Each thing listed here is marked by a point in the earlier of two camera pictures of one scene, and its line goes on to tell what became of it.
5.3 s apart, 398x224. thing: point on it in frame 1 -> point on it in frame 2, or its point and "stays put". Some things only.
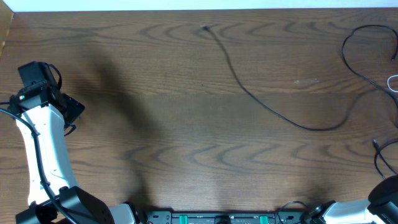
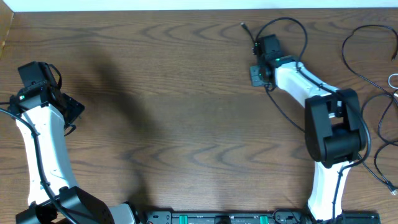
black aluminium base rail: x=222 y=217 stays put
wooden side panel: x=6 y=17 stays put
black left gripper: x=73 y=106 stays put
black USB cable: x=280 y=115 -> x=388 y=187
